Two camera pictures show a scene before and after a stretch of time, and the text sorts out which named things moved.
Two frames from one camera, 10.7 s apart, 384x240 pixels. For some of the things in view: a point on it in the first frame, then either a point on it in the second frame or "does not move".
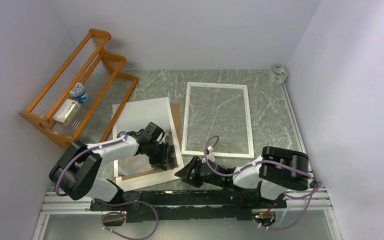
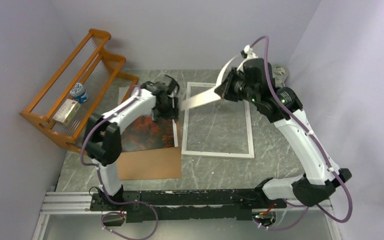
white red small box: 67,112 does not move
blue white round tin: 79,93 does not move
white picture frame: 251,154 does not move
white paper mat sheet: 137,171 -> 211,96
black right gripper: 185,173 -> 234,74
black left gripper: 164,160 -> 172,112
